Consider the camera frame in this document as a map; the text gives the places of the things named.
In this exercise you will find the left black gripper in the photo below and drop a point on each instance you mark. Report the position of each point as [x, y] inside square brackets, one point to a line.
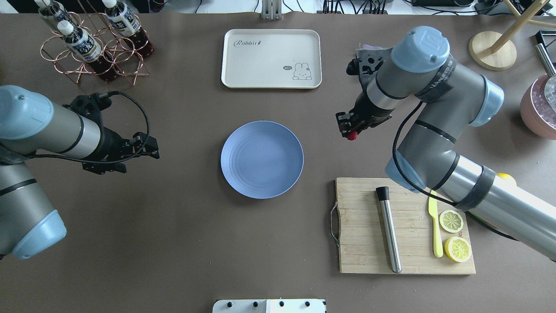
[114, 145]

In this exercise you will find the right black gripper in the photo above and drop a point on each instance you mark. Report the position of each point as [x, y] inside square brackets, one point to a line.
[368, 111]

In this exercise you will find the red strawberry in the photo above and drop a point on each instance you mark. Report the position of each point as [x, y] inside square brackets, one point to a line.
[352, 135]

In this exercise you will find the blue plate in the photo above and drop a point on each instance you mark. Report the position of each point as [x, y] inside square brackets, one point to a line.
[262, 159]

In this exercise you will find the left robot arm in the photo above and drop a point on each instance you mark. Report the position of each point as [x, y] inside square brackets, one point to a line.
[34, 127]

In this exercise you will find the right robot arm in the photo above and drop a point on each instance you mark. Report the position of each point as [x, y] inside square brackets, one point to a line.
[455, 97]

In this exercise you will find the grey folded cloth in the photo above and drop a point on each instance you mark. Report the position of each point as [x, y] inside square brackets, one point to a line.
[366, 51]

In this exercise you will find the steel muddler black tip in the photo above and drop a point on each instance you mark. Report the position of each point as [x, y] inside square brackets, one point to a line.
[389, 227]

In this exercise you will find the cream rabbit tray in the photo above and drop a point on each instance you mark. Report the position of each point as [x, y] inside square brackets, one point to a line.
[271, 59]

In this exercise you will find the tea bottle near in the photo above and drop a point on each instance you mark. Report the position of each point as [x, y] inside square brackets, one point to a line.
[89, 50]

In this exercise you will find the tea bottle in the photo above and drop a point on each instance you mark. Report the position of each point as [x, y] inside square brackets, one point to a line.
[53, 12]
[89, 50]
[128, 26]

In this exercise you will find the tea bottle middle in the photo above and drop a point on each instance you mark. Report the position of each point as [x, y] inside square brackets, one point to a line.
[128, 26]

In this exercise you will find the wooden cutting board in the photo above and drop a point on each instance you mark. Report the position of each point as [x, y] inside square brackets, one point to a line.
[362, 238]

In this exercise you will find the lemon slice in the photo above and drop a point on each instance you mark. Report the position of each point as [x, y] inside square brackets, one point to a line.
[451, 221]
[457, 249]

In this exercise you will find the yellow plastic knife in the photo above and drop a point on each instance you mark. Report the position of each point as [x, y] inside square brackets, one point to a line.
[433, 213]

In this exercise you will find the wooden cup tree stand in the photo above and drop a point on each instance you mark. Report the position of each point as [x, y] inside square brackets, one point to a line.
[495, 51]

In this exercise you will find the tea bottle far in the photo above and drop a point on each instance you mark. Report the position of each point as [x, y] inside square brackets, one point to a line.
[53, 12]

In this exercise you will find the whole lemon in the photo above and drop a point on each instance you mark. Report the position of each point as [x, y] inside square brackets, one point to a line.
[507, 177]

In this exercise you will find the pink bowl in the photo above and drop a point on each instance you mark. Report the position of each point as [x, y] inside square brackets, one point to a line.
[536, 112]

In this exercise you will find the metal ice scoop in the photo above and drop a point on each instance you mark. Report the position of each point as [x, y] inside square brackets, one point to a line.
[549, 89]

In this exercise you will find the copper wire bottle rack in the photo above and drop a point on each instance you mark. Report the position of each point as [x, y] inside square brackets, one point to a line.
[111, 44]

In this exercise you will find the aluminium frame post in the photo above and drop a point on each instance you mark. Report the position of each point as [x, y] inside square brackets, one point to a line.
[271, 9]

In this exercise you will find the white camera mast base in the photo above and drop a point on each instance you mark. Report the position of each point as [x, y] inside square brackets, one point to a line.
[270, 306]

